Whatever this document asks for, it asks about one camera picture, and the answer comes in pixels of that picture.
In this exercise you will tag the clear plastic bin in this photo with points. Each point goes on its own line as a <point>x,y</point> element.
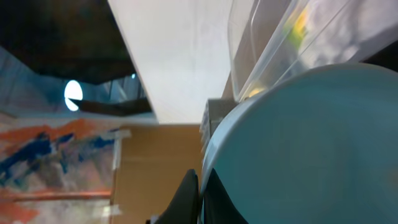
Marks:
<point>339,31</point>

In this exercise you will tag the colourful painted board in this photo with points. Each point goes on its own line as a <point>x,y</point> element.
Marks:
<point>59,170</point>

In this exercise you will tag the cardboard box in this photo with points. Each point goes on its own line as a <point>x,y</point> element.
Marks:
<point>153,162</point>

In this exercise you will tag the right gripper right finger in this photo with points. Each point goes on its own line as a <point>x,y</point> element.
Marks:
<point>218,207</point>

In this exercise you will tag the light blue bowl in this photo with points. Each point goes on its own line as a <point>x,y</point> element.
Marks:
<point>320,147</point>

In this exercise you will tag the green snack wrapper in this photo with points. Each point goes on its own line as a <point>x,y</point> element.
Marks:
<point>299,29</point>

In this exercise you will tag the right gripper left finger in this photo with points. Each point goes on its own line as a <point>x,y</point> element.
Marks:
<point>184,206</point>

